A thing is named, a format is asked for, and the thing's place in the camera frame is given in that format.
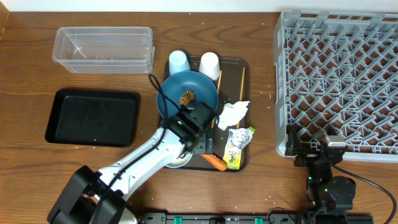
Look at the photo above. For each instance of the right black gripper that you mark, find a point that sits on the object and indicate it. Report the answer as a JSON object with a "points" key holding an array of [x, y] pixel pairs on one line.
{"points": [[295, 146]]}

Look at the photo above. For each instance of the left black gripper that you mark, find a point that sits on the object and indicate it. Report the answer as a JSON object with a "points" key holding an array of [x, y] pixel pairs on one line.
{"points": [[208, 147]]}

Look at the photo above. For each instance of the orange carrot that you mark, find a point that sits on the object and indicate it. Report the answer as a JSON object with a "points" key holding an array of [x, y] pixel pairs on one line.
{"points": [[215, 161]]}

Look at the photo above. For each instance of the light blue bowl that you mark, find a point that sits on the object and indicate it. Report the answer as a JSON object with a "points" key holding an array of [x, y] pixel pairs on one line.
{"points": [[180, 161]]}

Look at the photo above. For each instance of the brown textured food piece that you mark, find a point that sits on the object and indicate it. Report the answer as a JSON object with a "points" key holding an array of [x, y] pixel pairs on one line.
{"points": [[187, 98]]}

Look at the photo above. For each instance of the dark blue plate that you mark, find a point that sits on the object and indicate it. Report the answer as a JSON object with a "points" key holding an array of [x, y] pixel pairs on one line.
{"points": [[177, 84]]}

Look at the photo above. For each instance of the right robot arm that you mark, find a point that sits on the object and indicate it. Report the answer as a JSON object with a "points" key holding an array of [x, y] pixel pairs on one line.
{"points": [[332, 196]]}

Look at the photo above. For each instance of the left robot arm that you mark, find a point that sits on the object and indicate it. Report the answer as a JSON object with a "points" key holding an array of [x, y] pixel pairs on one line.
{"points": [[100, 197]]}

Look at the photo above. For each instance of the grey dishwasher rack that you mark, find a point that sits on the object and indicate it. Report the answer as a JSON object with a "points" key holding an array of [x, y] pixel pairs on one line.
{"points": [[337, 70]]}

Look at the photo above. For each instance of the black waste tray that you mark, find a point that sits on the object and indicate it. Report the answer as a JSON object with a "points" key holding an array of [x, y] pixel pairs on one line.
{"points": [[93, 117]]}

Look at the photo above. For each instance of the left wooden chopstick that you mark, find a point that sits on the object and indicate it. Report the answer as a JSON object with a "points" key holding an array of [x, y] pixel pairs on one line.
{"points": [[218, 91]]}

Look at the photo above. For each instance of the green foil snack wrapper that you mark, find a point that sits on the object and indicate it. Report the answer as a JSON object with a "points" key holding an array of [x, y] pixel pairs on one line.
{"points": [[237, 140]]}

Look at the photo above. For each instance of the crumpled white napkin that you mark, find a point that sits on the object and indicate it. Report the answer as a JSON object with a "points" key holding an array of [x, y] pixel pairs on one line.
{"points": [[232, 114]]}

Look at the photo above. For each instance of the dark brown serving tray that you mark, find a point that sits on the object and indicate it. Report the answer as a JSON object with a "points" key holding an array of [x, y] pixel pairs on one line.
{"points": [[232, 69]]}

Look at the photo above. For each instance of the white cup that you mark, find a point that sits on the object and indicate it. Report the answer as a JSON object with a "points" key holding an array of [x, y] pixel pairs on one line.
{"points": [[210, 65]]}

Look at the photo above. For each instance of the light blue cup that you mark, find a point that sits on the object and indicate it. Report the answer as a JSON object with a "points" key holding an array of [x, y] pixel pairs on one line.
{"points": [[178, 62]]}

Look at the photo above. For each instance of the clear plastic bin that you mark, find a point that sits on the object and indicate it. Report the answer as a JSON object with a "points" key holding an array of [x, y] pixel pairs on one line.
{"points": [[104, 49]]}

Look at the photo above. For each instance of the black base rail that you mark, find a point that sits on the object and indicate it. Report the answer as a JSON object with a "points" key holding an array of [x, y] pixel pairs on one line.
{"points": [[271, 218]]}

